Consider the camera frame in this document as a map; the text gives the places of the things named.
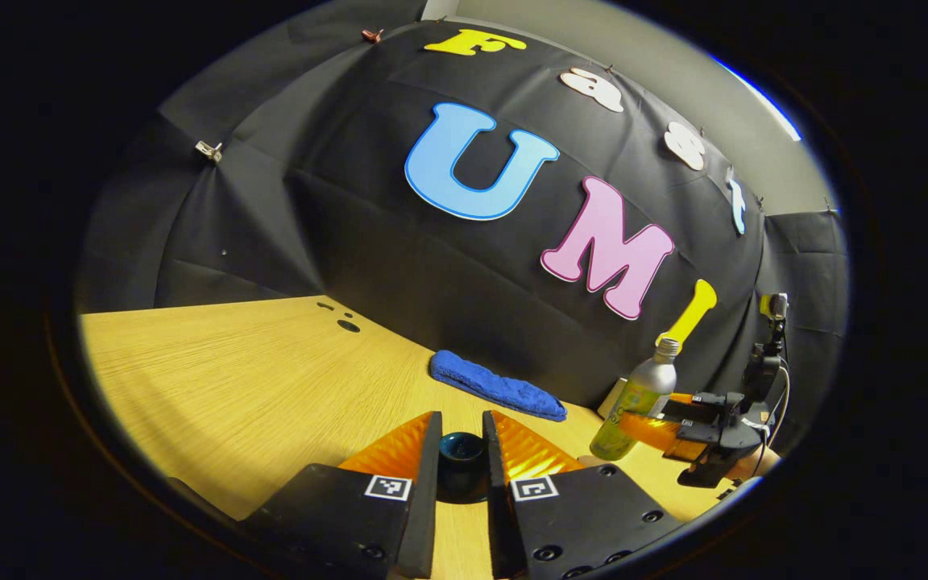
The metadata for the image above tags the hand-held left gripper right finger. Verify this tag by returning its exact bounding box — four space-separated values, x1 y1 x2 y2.
482 409 684 580

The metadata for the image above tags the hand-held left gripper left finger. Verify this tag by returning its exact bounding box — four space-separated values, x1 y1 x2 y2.
238 410 444 580

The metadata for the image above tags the silver water bottle green label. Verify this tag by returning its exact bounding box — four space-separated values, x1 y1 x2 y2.
590 337 681 462

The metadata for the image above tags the white box with brown knob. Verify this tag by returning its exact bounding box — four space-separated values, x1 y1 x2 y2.
597 377 628 420

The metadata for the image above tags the blue towel cloth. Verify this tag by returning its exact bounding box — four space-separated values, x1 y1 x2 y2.
429 349 568 422

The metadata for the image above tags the black backdrop cloth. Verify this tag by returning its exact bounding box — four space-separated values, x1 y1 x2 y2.
77 20 850 452

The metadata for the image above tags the white cable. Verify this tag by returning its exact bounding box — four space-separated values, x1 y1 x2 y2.
754 361 792 442

